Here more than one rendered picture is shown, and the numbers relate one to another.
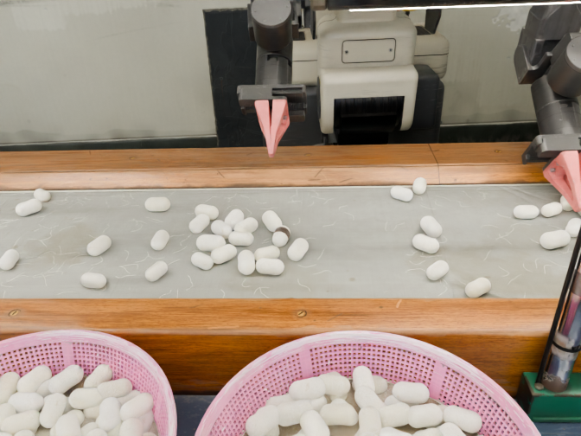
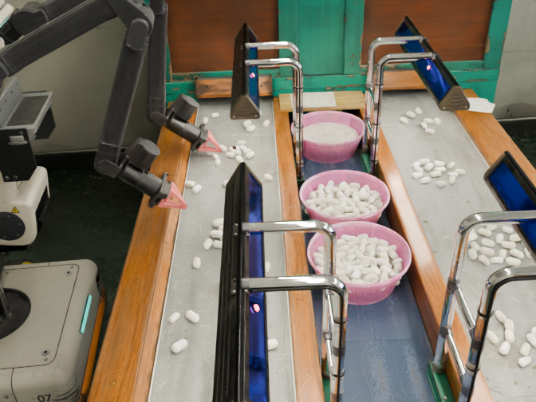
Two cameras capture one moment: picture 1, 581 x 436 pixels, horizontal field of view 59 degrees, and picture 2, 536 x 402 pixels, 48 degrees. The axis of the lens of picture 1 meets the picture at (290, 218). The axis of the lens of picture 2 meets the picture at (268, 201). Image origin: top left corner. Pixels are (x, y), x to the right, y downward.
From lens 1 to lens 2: 1.66 m
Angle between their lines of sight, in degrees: 77
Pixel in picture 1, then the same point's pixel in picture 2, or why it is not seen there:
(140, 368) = (318, 238)
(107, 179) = (159, 290)
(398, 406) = (321, 195)
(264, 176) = (171, 228)
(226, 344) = not seen: hidden behind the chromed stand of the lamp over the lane
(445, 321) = (291, 180)
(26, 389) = not seen: hidden behind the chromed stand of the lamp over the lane
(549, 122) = (191, 131)
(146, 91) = not seen: outside the picture
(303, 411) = (325, 210)
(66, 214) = (195, 302)
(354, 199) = (195, 203)
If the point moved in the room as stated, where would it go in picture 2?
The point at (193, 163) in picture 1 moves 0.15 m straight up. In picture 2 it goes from (154, 252) to (146, 205)
